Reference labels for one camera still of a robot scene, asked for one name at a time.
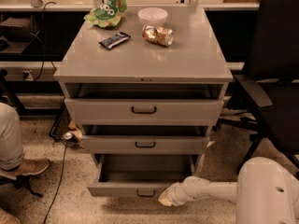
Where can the grey top drawer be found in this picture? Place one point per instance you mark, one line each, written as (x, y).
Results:
(167, 112)

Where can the brown shoe at corner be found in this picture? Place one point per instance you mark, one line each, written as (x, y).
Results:
(7, 218)

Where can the black office chair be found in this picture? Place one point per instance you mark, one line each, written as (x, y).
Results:
(268, 86)

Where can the green chip bag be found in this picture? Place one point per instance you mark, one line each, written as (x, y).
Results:
(108, 14)

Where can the grey drawer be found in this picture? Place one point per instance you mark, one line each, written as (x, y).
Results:
(139, 175)
(118, 139)
(167, 112)

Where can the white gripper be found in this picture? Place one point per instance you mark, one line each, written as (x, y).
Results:
(181, 192)

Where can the wall power outlet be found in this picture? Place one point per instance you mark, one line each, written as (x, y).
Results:
(27, 75)

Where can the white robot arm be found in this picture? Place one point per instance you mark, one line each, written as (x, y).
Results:
(264, 193)

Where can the white bowl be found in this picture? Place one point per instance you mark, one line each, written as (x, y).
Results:
(152, 16)

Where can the grey bottom drawer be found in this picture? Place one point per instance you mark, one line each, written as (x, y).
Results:
(139, 175)

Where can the grey middle drawer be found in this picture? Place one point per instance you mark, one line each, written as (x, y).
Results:
(118, 139)

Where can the person's leg in trousers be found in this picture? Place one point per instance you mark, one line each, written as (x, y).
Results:
(11, 149)

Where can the crushed golden can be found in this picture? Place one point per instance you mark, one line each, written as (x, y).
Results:
(158, 35)

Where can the grey drawer cabinet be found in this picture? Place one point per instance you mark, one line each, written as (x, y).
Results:
(193, 67)

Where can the dark blue snack packet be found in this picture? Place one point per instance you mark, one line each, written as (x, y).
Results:
(114, 40)

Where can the black chair base left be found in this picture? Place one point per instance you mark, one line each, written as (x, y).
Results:
(20, 182)

